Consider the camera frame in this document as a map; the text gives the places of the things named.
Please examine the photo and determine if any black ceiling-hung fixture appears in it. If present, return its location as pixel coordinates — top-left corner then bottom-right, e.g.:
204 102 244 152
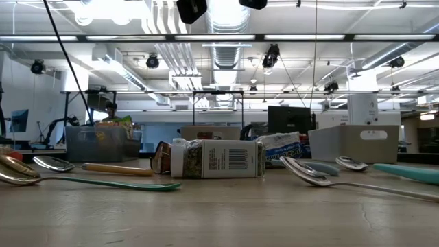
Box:
29 59 46 75
388 56 406 69
324 80 340 94
145 53 161 69
261 43 281 69

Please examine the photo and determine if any white bin holding utensils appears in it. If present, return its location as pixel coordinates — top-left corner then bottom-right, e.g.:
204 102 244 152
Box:
307 124 401 165

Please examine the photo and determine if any black monitor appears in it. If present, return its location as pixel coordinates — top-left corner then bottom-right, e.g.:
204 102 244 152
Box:
268 105 316 135

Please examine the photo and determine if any white bin holding spices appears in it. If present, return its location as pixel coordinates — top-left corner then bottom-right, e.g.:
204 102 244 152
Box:
180 125 242 141

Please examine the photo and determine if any dark grey translucent bin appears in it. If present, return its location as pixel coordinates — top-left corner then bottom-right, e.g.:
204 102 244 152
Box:
64 126 141 163

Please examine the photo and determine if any person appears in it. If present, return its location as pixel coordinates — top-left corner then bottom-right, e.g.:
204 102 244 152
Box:
102 101 121 124

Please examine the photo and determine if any spoon with teal handle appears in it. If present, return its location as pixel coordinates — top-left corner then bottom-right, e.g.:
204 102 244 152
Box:
335 156 439 186

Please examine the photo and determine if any spoon with yellow handle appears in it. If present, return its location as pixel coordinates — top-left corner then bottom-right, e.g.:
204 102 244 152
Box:
33 155 154 178

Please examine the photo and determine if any gold spoon green handle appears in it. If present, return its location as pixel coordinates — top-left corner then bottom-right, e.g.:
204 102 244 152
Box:
0 154 182 192

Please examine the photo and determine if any lime chili ramen packet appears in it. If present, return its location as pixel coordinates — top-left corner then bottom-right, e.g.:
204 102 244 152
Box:
95 115 134 140

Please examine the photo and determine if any blue-lit monitor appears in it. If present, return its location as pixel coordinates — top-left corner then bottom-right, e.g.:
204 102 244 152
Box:
9 108 29 134

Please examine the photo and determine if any glass herb jar white label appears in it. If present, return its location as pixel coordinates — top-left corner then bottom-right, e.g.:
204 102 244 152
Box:
170 138 267 179

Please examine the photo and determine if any brown spice pouch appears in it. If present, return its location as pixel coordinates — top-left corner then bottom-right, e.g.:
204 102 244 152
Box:
150 141 173 174

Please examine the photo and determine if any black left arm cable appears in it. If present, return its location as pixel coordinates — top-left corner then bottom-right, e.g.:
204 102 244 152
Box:
42 0 94 125

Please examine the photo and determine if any spoon with orange-tipped handle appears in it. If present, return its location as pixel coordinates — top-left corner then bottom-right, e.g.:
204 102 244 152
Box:
279 156 439 203

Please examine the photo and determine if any blue white ramen packet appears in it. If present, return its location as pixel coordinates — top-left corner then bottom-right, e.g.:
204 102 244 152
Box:
255 132 311 161

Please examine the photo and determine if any red yellow ramen packet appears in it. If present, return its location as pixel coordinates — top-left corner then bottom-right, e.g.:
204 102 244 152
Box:
0 145 24 162

